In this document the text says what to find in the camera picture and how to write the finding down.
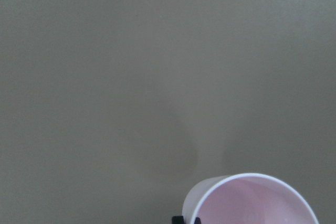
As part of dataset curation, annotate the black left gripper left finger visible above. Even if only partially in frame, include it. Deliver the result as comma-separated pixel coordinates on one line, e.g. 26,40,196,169
171,216,184,224

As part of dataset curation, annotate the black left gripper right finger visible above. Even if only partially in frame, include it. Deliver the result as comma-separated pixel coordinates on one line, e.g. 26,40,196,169
194,217,202,224

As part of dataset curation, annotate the pink plastic cup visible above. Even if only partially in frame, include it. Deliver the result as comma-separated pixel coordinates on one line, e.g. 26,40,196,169
182,173,319,223

